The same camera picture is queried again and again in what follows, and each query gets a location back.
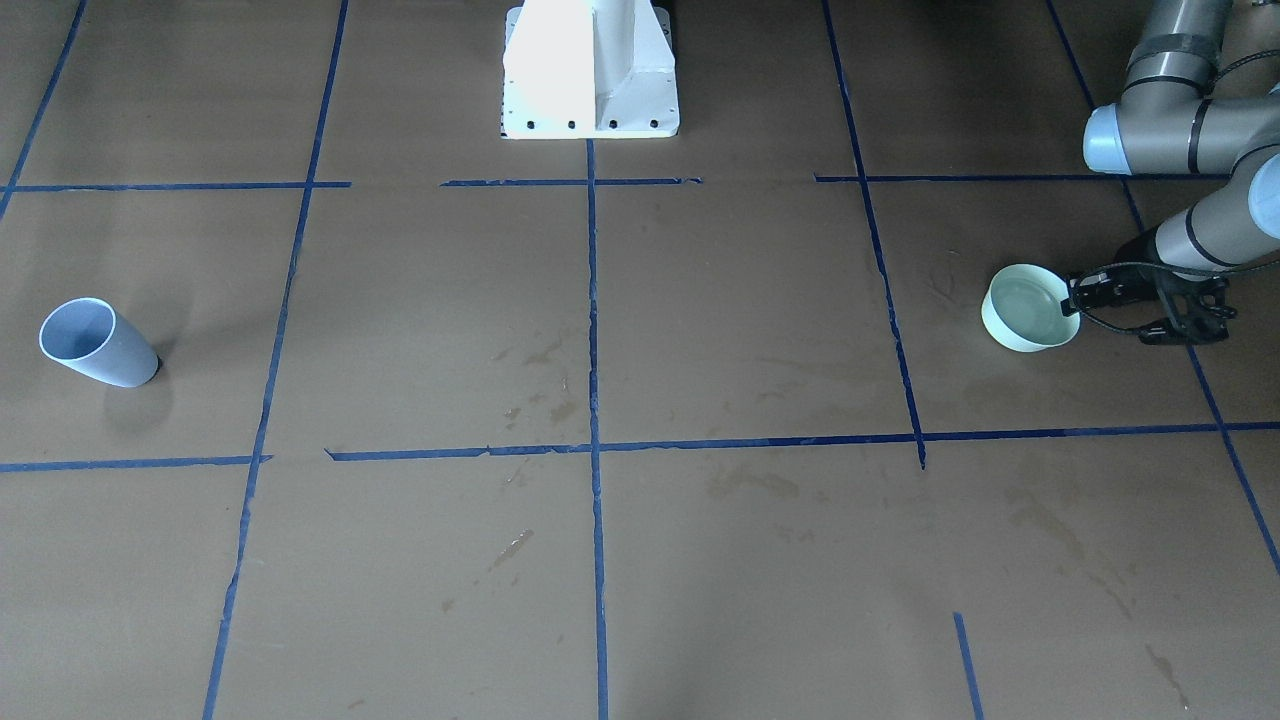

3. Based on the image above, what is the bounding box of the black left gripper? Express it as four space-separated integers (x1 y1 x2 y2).
1062 231 1236 346

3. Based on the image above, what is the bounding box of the mint green bowl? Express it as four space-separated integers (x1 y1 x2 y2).
980 264 1082 354

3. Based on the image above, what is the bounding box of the light blue plastic cup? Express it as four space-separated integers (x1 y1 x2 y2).
38 297 161 388

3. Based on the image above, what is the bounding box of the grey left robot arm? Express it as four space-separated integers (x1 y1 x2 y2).
1060 1 1279 345

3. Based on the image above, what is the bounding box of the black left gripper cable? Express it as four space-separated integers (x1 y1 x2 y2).
1066 45 1280 334

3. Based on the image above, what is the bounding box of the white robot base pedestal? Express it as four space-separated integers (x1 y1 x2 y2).
500 1 681 140

